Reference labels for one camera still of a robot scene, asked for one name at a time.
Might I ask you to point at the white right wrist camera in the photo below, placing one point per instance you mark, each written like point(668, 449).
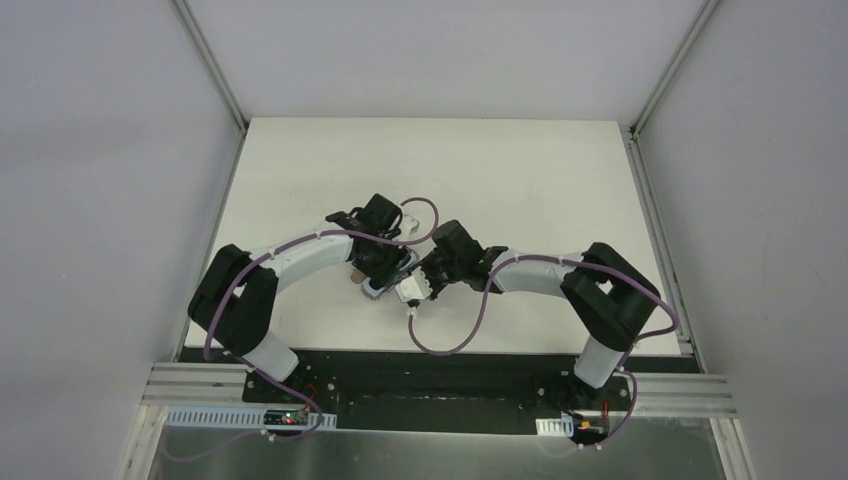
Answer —
point(414, 287)

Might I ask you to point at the right white cable duct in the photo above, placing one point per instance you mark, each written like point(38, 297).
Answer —
point(562, 426)

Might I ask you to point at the aluminium frame rail front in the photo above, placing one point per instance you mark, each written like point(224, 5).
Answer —
point(683, 395)

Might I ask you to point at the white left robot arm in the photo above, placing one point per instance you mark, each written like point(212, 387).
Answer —
point(235, 299)

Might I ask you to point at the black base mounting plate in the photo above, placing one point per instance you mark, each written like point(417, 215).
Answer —
point(471, 393)

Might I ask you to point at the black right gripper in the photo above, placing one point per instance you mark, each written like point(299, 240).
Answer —
point(425, 266)

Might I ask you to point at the left white cable duct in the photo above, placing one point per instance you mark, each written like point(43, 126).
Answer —
point(284, 419)

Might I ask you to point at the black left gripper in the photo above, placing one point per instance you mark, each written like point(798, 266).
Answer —
point(382, 266)

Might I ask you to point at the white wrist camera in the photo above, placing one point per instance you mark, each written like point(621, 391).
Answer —
point(409, 225)
point(414, 287)

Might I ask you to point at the white cable duct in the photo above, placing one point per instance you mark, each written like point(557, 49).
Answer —
point(284, 419)
point(562, 426)

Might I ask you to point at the flag print glasses case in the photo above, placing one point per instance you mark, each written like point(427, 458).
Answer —
point(375, 292)

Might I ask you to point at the right aluminium corner post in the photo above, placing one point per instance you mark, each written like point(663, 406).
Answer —
point(695, 30)

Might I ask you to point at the left aluminium corner post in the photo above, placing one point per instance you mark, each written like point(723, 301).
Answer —
point(204, 52)

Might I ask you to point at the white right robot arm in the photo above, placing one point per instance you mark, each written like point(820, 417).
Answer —
point(611, 298)

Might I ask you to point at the aluminium corner post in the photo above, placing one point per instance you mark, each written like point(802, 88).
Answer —
point(204, 52)
point(695, 30)

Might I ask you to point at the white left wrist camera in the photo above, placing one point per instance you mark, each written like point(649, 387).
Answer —
point(409, 225)

